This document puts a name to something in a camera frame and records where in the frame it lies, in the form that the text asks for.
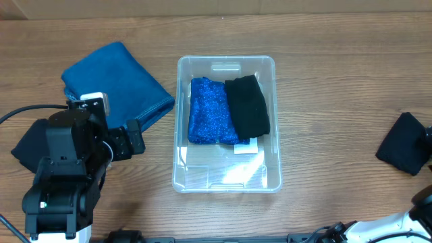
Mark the blue sequin cloth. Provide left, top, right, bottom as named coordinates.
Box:
left=188, top=77, right=250, bottom=145

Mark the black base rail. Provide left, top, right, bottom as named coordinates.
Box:
left=90, top=230, right=321, bottom=243

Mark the clear plastic container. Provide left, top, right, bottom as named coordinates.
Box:
left=172, top=55, right=283, bottom=193

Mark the black cloth long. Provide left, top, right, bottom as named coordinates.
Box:
left=225, top=75, right=271, bottom=140

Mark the white label in container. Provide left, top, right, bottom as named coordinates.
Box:
left=234, top=138, right=259, bottom=155

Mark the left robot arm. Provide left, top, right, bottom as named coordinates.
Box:
left=22, top=109, right=145, bottom=242

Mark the blue terry towel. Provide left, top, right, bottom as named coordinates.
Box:
left=61, top=42, right=175, bottom=131

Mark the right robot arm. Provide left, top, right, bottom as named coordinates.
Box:
left=317, top=113, right=431, bottom=243

